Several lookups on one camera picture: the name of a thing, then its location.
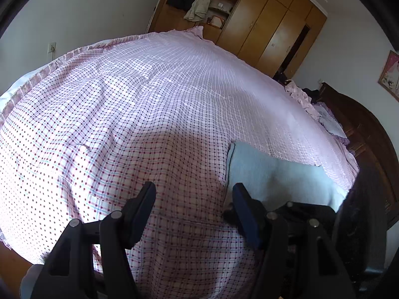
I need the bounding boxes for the dark cloth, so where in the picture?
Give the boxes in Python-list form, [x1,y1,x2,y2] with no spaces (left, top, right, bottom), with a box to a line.
[303,88,322,104]

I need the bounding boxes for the framed wall poster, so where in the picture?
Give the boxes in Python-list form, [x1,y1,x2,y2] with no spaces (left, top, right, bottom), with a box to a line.
[378,50,399,103]

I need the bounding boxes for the light blue pants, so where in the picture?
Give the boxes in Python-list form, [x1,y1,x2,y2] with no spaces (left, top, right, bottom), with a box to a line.
[225,142,347,213]

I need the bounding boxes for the lilac ruffled pillow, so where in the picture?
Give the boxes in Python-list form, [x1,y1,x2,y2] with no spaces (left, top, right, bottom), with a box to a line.
[312,103,350,146]

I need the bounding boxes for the dark wooden headboard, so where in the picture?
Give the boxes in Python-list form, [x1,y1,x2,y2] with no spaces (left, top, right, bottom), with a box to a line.
[319,82,399,231]

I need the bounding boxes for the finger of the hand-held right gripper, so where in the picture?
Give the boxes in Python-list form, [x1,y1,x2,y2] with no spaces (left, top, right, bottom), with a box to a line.
[223,202,339,235]

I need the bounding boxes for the beige hanging jacket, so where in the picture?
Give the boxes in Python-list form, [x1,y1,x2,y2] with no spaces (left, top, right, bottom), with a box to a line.
[183,0,214,23]

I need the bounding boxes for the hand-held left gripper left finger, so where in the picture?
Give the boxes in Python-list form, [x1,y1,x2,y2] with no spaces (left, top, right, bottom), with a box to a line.
[29,181,156,299]

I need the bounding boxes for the pink plaid bedspread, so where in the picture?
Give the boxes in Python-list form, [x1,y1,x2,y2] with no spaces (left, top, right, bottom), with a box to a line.
[0,26,360,299]

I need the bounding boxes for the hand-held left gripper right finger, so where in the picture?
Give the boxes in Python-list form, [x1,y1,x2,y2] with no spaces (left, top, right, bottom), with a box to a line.
[232,183,356,299]

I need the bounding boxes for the wooden wardrobe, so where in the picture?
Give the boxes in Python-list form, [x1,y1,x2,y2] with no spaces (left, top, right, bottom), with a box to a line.
[148,0,328,80]

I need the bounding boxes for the pink ruffled pillow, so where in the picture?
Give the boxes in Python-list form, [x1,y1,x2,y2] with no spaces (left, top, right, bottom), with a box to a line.
[284,80,313,114]

